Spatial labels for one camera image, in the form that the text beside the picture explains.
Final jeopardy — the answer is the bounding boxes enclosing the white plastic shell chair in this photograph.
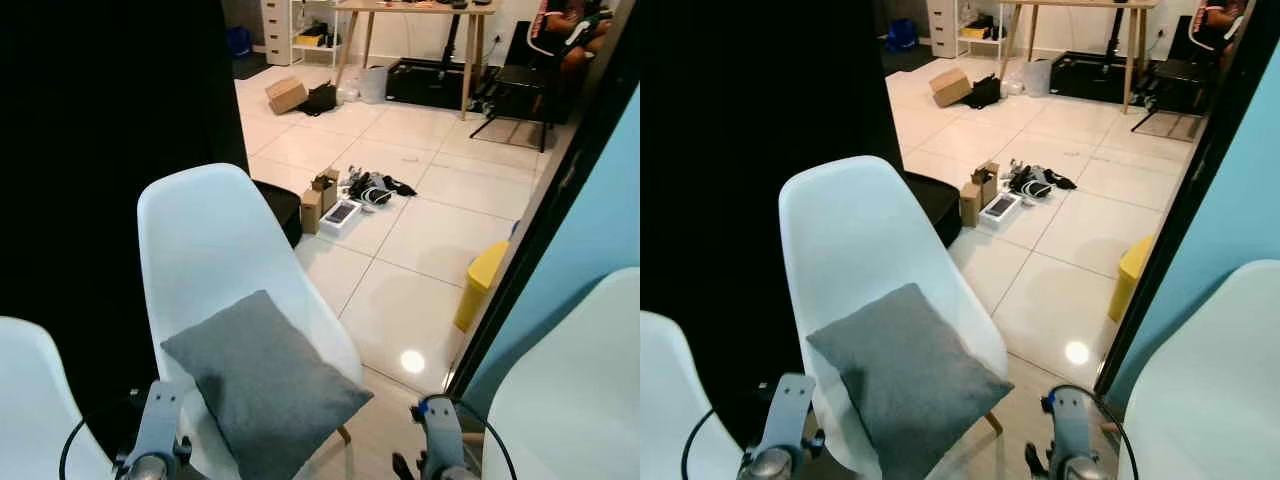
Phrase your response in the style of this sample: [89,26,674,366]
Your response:
[0,317,113,480]
[482,267,641,480]
[778,155,1009,480]
[137,163,366,480]

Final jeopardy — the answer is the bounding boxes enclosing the black office chair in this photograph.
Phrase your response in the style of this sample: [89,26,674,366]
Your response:
[1131,14,1233,142]
[469,20,573,154]

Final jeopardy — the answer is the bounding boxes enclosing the grey square pillow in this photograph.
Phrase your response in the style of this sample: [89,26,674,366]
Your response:
[160,290,374,480]
[806,283,1015,480]

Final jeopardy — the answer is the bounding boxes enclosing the yellow plastic bin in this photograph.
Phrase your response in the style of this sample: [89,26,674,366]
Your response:
[454,240,511,334]
[1107,234,1158,324]

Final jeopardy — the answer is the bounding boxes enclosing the seated person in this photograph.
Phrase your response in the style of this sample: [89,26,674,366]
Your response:
[533,0,617,73]
[1189,0,1253,57]

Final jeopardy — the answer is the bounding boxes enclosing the flat black case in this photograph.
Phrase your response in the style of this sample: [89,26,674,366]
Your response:
[384,57,483,110]
[1049,50,1143,105]

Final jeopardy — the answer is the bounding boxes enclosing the black ottoman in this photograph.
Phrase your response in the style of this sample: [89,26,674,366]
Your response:
[904,170,964,249]
[254,180,305,249]

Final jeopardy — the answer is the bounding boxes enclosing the white flat product box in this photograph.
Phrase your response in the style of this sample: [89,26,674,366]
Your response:
[979,191,1024,230]
[319,199,362,237]

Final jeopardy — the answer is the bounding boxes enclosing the wooden desk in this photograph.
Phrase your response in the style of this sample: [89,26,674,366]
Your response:
[999,0,1162,115]
[334,0,502,122]

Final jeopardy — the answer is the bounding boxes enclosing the small brown cardboard boxes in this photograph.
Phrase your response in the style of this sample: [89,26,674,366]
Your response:
[959,161,1002,228]
[299,169,342,235]

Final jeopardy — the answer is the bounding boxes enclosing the large brown cardboard box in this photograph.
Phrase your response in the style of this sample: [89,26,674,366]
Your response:
[929,68,974,109]
[265,77,310,116]

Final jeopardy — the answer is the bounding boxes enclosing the black bag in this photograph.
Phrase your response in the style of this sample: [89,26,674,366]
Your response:
[962,74,1004,110]
[298,82,340,117]

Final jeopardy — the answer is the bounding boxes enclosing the white open shelf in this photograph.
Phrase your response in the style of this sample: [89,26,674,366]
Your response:
[290,0,343,70]
[955,0,1007,61]

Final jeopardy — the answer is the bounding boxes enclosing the white drawer unit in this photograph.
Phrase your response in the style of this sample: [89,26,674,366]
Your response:
[926,0,959,60]
[261,0,294,67]

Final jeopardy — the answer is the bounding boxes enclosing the black door frame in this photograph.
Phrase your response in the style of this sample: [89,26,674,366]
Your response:
[1094,0,1280,393]
[443,0,641,399]

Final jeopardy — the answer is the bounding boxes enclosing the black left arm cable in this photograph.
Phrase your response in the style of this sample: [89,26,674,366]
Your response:
[59,395,143,480]
[681,402,761,480]

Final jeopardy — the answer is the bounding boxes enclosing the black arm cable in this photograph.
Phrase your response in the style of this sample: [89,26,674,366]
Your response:
[455,398,519,480]
[59,395,143,480]
[681,402,761,480]
[1048,384,1140,480]

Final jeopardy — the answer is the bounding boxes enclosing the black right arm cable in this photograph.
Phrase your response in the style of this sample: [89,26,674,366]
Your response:
[1048,384,1140,480]
[455,398,519,480]

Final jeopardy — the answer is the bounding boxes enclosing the black white headset with cables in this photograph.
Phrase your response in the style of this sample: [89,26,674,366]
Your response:
[344,169,418,212]
[1007,159,1079,202]

